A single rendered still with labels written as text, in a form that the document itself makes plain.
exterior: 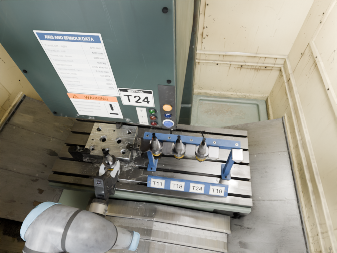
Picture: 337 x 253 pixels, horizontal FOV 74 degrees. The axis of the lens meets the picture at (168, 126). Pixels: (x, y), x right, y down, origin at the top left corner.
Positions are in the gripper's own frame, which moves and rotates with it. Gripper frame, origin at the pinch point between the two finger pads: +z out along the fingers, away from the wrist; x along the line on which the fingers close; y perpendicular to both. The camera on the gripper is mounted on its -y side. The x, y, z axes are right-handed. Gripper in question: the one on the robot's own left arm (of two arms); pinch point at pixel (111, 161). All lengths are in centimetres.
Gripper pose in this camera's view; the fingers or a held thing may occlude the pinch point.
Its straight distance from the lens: 112.7
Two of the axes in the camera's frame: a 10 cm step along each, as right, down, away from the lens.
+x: 9.9, 0.9, -1.1
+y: 0.4, 5.7, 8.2
